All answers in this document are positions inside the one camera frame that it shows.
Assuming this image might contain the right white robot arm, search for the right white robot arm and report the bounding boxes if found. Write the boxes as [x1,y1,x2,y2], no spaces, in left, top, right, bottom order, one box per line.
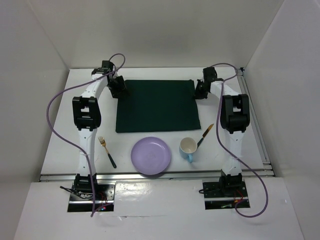
[194,66,250,196]

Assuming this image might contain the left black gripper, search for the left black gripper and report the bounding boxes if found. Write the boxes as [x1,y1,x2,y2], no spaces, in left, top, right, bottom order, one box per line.
[106,75,130,100]

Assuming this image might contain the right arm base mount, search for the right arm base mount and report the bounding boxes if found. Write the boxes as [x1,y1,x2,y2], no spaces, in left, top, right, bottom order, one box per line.
[198,181,250,210]

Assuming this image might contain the dark green cloth napkin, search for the dark green cloth napkin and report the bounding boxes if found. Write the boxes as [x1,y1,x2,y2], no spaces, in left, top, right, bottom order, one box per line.
[115,79,201,133]

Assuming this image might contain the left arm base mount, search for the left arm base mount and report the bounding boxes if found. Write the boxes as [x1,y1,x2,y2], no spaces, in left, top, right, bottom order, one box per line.
[59,181,116,213]

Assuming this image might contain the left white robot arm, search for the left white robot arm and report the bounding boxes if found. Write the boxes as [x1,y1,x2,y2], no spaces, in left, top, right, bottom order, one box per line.
[72,60,129,200]

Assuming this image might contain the aluminium rail frame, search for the aluminium rail frame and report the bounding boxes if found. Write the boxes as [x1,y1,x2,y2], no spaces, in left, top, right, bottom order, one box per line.
[39,66,276,182]

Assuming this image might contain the gold knife black handle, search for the gold knife black handle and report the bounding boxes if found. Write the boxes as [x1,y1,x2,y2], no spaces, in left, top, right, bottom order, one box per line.
[197,123,214,148]

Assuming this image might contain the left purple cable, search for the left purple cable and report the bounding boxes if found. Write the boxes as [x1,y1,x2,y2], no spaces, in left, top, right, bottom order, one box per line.
[46,52,126,218]

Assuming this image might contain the purple plate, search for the purple plate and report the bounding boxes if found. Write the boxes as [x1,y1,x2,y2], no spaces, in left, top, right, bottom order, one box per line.
[130,136,171,176]

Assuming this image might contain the light blue mug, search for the light blue mug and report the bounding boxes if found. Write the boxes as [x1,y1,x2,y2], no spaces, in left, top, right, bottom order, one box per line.
[179,137,198,163]

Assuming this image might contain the gold fork black handle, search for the gold fork black handle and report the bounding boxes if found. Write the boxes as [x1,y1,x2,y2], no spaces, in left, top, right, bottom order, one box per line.
[98,136,117,169]

